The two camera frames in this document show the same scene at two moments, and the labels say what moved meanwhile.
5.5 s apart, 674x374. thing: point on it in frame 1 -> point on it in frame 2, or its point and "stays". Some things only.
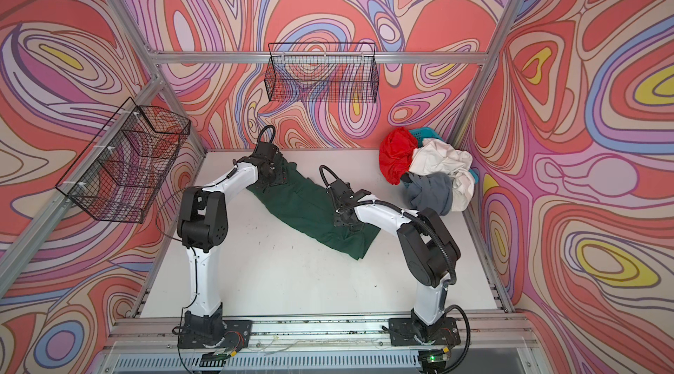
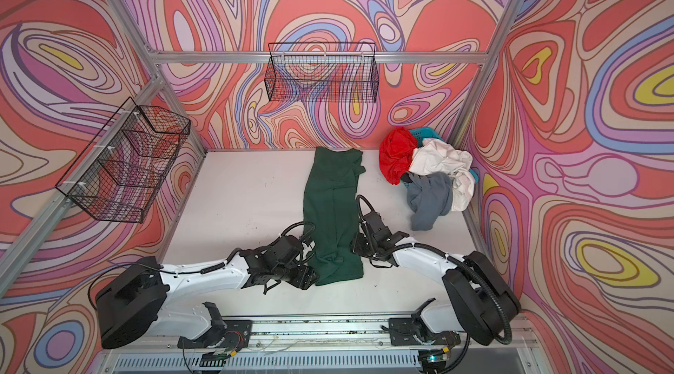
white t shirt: (435, 156) stays
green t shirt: (307, 204) -> (330, 213)
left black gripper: (282, 176) -> (305, 278)
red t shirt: (396, 153) stays
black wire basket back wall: (322, 72) stays
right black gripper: (338, 221) -> (356, 245)
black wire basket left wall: (119, 175) stays
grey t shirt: (433, 190) stays
